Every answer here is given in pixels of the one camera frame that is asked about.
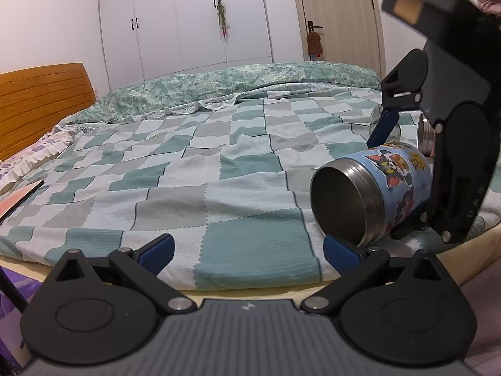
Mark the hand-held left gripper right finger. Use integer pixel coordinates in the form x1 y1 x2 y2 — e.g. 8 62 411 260
301 234 457 316

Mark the wooden headboard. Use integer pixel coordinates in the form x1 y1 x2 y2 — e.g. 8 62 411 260
0 62 97 161

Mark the purple bag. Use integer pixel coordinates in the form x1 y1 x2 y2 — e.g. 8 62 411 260
0 266 48 376

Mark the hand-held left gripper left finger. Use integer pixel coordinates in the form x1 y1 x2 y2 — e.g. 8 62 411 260
47 234 197 316

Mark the green floral quilt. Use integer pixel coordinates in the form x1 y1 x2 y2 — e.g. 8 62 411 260
66 61 381 126

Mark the checkered green blanket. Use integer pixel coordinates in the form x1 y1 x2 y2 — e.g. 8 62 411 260
0 86 501 291

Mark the plain steel cup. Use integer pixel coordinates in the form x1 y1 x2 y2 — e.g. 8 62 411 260
416 113 437 158

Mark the red book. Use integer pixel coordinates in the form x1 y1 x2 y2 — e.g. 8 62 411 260
0 180 46 222

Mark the blue cartoon steel cup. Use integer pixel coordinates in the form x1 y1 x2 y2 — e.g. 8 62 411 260
310 144 433 248

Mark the brown hanging cloth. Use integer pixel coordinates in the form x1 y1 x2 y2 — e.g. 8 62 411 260
306 30 325 58

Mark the floral ruffled pillow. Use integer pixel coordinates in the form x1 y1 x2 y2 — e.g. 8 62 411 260
0 130 76 196

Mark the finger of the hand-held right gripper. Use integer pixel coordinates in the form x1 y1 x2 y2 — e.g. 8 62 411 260
367 49 428 148
390 211 432 241

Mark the clear glass cup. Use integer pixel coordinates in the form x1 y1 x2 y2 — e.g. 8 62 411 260
369 106 402 146

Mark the white wardrobe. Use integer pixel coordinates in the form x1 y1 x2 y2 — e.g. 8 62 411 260
97 0 275 91

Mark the person's pink clothing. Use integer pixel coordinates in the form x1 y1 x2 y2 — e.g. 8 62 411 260
456 225 501 376

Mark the green hanging ornament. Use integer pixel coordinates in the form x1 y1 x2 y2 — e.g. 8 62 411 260
215 0 231 39

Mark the cream door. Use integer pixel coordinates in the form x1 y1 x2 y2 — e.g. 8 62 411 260
290 0 388 80

